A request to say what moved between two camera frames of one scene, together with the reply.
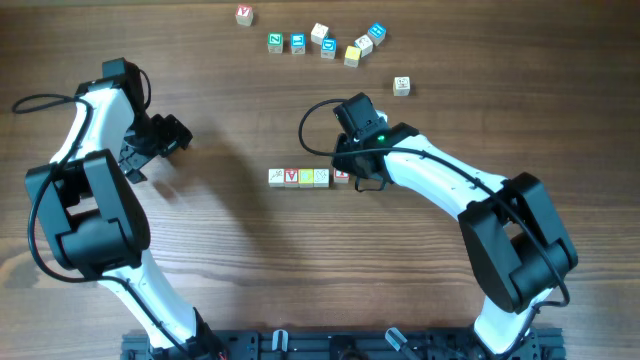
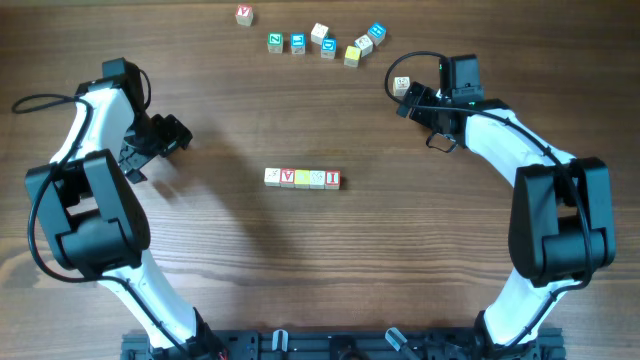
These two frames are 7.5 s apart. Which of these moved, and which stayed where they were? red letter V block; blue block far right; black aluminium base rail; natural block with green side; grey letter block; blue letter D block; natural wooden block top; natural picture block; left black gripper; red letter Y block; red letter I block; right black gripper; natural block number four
Moved: natural block with green side; natural picture block; right black gripper; red letter V block; red letter I block
Stayed: blue letter D block; black aluminium base rail; natural wooden block top; blue block far right; grey letter block; red letter Y block; left black gripper; natural block number four
